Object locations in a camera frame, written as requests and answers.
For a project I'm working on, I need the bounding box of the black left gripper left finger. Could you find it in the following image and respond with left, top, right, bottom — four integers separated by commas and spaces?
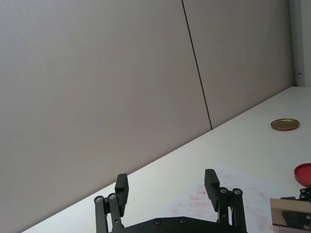
94, 173, 129, 233

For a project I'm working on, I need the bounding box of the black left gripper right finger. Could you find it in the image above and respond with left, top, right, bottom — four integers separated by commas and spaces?
205, 168, 248, 233

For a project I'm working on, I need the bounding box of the round gold metal lid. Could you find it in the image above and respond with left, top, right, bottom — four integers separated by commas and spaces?
270, 117, 300, 132

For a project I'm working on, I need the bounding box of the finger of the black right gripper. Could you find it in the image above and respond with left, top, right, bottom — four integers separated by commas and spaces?
280, 185, 311, 202

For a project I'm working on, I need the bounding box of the round red lid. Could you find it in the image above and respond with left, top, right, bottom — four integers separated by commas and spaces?
294, 163, 311, 189

